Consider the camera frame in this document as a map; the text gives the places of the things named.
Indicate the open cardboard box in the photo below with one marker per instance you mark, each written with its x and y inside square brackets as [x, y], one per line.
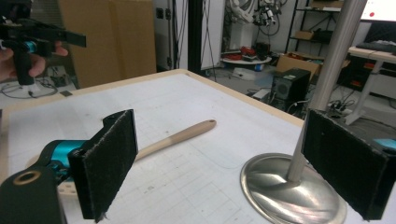
[295, 65]

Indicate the large cardboard sheet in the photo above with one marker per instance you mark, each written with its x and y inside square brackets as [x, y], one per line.
[109, 40]

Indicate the small white device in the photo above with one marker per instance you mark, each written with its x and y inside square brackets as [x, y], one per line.
[261, 94]

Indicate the black computer tower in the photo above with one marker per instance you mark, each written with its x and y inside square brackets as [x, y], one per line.
[291, 87]

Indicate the white grid mat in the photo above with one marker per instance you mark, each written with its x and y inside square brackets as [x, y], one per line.
[186, 102]

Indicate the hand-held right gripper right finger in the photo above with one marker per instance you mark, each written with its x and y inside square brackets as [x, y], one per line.
[342, 168]

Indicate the black metal shelf rack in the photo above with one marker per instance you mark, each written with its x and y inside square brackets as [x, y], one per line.
[311, 31]

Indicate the black upright post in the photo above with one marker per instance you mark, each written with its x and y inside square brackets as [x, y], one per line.
[195, 34]

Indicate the round white table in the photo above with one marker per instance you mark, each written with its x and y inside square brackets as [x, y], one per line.
[246, 61]

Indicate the white desk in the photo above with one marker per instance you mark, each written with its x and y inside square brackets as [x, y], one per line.
[370, 74]

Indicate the computer monitor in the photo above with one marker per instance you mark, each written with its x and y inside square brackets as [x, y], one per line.
[381, 9]

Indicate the black keyboard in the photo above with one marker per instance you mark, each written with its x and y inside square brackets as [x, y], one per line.
[378, 46]

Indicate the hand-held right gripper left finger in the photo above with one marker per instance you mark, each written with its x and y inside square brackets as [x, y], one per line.
[106, 168]

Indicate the metal utensil stand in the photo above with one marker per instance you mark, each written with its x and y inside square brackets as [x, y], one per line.
[280, 193]

